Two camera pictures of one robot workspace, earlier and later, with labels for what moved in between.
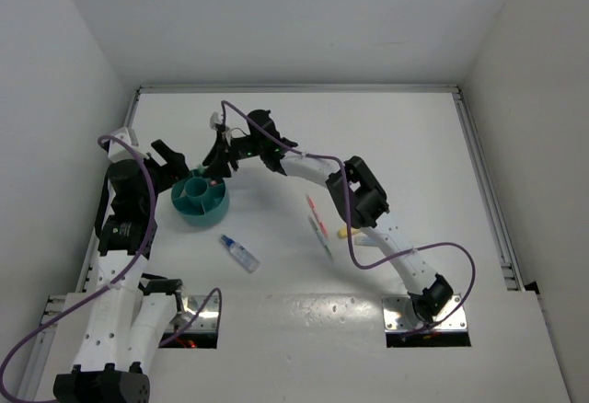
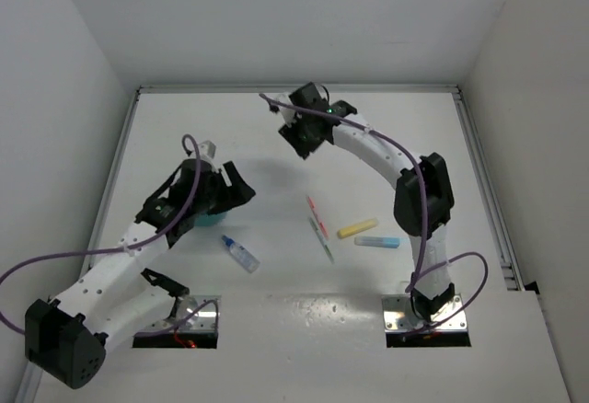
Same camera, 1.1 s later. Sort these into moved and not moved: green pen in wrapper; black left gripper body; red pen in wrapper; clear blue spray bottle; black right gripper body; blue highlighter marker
Moved: black right gripper body; black left gripper body
Not moved: blue highlighter marker; green pen in wrapper; red pen in wrapper; clear blue spray bottle
